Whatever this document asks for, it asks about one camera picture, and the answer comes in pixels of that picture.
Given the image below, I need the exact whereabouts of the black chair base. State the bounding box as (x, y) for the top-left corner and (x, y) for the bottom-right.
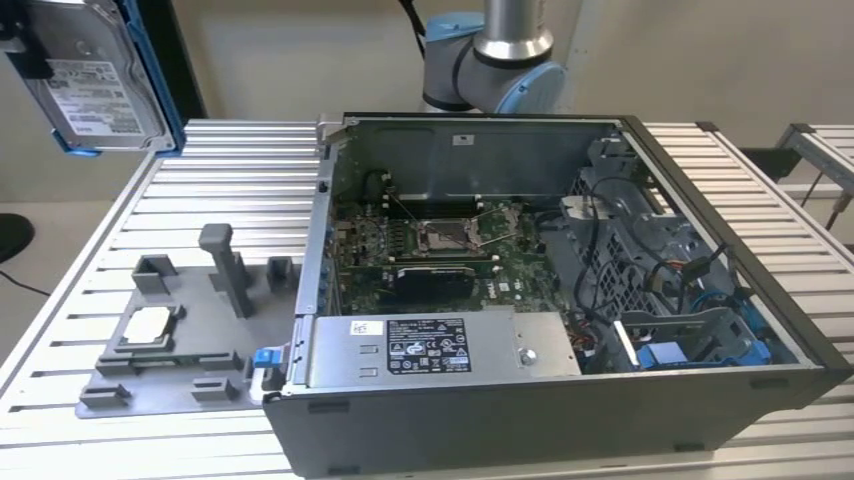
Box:
(0, 212), (36, 264)

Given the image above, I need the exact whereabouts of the metal slat side table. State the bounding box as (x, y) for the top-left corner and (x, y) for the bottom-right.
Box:
(777, 122), (854, 201)

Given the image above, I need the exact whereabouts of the silver CPU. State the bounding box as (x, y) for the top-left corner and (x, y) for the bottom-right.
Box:
(123, 309), (182, 345)

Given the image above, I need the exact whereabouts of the metal socket cover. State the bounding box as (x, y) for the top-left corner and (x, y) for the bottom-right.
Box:
(475, 204), (523, 246)

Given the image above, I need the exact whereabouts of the black upright post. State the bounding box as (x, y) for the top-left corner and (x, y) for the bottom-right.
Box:
(156, 0), (207, 120)

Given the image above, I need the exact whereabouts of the RAM slot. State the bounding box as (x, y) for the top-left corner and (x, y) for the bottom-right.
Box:
(386, 251), (502, 264)
(385, 193), (486, 207)

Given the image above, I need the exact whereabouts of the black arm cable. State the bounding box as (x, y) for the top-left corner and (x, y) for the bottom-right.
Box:
(398, 0), (430, 57)

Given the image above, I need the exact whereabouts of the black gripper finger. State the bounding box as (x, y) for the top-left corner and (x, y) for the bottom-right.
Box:
(6, 45), (56, 81)

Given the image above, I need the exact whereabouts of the black wire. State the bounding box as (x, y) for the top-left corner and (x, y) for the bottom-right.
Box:
(571, 177), (669, 321)

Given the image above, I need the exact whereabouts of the CPU socket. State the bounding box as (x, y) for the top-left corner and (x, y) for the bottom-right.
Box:
(414, 218), (479, 254)

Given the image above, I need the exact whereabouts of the black graphics card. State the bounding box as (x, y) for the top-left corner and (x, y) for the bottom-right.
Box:
(393, 264), (479, 304)

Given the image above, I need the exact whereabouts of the hard disk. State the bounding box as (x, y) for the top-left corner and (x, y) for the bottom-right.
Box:
(6, 0), (187, 157)

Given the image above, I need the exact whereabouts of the silver power supply unit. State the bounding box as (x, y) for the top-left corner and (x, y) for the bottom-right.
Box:
(306, 310), (582, 390)

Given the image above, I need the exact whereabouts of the green motherboard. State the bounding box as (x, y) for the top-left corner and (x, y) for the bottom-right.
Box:
(326, 197), (577, 321)

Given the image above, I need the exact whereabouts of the black PC case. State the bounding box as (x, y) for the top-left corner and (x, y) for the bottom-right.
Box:
(263, 112), (854, 479)

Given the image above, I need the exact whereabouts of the thin metal locking lever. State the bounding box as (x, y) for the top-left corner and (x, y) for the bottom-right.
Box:
(386, 192), (423, 225)

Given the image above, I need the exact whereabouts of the black floor cable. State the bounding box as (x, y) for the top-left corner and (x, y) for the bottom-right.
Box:
(0, 269), (52, 297)

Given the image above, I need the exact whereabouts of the blue plastic bracket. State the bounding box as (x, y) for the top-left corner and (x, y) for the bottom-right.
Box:
(637, 342), (690, 371)

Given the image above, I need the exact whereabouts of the grey disk bay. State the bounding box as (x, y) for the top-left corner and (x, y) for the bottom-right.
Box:
(546, 134), (802, 374)

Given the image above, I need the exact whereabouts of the grey parts rack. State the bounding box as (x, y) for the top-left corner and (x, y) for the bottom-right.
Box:
(74, 223), (302, 420)

